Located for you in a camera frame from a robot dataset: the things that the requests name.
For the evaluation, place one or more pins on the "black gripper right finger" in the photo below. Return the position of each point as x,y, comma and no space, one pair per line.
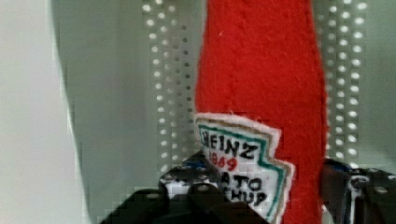
356,195

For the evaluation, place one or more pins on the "green oval strainer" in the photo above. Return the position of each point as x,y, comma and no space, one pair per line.
129,69

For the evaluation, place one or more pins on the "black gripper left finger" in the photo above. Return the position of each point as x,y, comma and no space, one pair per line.
187,194

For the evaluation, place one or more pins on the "red felt ketchup bottle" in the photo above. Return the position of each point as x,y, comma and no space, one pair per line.
260,104

